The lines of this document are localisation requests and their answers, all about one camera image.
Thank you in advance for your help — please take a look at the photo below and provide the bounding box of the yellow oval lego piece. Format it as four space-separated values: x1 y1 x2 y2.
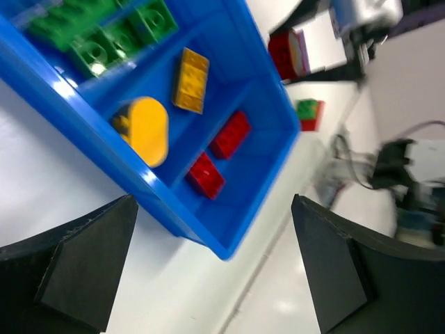
111 96 169 168

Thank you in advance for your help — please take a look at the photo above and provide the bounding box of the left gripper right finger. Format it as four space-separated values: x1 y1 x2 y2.
291 195 444 333

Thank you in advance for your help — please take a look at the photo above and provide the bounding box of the red half round lego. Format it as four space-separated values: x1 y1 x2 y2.
297 99 325 132

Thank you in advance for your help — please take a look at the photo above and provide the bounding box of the yellow lego brick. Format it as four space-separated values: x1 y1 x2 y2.
172 47 210 114

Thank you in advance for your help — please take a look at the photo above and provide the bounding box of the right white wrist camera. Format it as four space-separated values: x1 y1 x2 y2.
330 0 403 37

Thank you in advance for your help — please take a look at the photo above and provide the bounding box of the small red lego brick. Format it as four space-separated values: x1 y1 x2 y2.
186 152 225 200

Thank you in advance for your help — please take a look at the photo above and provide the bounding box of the red white flower lego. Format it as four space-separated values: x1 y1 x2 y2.
268 29 299 80

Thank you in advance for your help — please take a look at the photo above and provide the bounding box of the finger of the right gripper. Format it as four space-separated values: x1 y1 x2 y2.
287 59 365 84

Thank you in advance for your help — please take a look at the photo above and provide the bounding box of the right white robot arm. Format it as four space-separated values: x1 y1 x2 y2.
334 120 444 247

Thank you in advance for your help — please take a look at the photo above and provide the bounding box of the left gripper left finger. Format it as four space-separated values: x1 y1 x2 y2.
1 195 138 333

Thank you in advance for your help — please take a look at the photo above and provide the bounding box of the green small lego brick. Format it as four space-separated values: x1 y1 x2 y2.
296 99 318 120

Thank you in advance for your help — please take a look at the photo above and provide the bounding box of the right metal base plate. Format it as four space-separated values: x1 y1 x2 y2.
313 131 376 209

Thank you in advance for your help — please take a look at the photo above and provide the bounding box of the blue divided plastic bin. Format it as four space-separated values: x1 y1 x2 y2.
1 1 300 260

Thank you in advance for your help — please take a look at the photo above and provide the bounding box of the green striped lego brick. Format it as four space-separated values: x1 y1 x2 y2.
128 0 178 45

